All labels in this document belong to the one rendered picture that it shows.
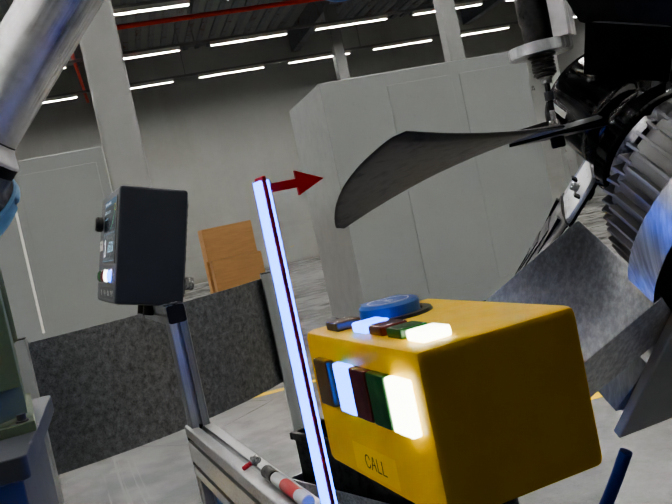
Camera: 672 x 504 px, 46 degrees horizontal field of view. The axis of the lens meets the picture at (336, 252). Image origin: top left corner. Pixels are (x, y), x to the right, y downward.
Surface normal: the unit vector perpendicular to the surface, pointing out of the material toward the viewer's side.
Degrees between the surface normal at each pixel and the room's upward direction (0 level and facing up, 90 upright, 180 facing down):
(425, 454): 90
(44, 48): 115
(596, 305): 56
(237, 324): 90
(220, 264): 90
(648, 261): 96
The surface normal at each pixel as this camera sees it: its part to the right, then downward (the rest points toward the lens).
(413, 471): -0.90, 0.21
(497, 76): 0.24, 0.00
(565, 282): -0.54, -0.43
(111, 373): 0.59, -0.08
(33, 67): 0.61, 0.35
